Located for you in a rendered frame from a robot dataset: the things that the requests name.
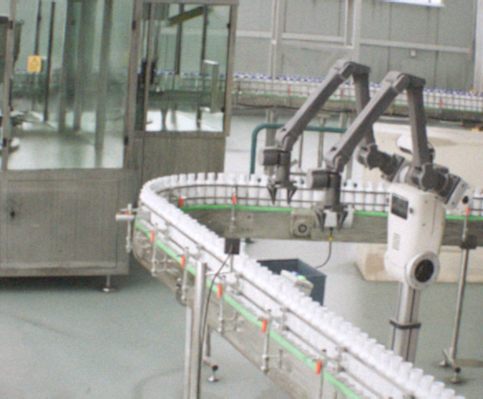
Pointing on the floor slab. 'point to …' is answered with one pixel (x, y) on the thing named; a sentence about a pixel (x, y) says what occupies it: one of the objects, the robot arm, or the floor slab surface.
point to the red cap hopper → (303, 67)
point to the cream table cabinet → (368, 260)
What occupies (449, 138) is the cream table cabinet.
